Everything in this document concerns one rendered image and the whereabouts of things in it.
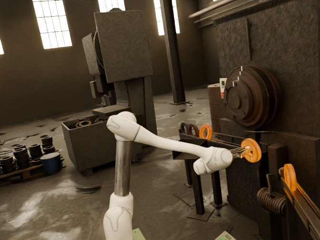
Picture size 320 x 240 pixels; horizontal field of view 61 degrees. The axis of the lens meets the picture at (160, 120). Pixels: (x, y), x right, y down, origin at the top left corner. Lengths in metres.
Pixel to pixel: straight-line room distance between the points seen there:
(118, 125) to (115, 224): 0.58
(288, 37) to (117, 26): 2.93
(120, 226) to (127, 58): 3.09
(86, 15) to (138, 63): 7.74
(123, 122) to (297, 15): 1.21
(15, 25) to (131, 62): 7.87
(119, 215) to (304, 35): 1.52
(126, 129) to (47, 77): 10.13
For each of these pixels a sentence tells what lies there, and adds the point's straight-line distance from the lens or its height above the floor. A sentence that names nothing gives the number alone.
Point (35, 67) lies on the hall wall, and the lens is 11.58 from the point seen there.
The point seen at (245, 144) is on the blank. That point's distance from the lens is 1.85.
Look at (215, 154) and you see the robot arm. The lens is 1.48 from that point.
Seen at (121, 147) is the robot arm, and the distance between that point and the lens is 1.74.
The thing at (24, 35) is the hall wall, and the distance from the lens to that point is 11.70.
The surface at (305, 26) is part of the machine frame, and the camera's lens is 1.87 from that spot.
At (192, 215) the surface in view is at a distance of 2.75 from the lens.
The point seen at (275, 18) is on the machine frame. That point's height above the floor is 1.62.
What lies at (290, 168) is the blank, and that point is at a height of 0.77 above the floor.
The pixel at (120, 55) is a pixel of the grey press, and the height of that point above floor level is 1.65.
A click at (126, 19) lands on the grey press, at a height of 2.17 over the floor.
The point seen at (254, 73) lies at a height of 1.30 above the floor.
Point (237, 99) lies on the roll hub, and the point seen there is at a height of 1.13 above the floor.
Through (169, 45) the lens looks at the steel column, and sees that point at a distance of 8.84.
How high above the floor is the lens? 1.47
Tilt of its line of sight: 12 degrees down
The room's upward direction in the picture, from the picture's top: 9 degrees counter-clockwise
